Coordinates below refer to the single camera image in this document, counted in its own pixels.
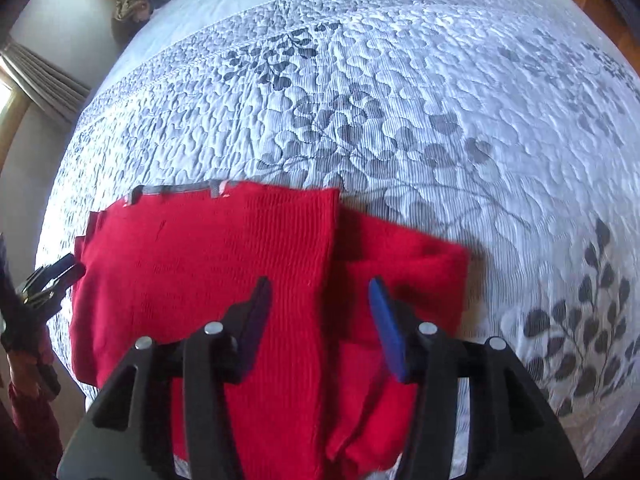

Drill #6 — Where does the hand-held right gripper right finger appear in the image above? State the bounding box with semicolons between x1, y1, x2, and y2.
367;277;583;480

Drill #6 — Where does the window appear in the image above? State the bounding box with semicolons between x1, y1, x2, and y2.
0;80;16;128

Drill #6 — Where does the grey striped curtain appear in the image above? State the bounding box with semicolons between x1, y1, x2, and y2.
0;37;92;126

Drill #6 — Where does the person's left forearm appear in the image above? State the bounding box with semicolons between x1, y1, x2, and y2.
0;347;64;467

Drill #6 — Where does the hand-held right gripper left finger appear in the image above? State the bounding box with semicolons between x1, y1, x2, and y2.
57;276;273;480

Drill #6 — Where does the red knitted sweater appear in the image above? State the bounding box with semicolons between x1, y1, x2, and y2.
69;179;471;480

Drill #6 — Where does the grey leaf-print quilt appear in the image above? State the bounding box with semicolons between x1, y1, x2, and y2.
35;0;640;480

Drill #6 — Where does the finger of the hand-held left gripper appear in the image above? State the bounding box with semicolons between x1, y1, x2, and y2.
20;285;68;320
20;253;87;292

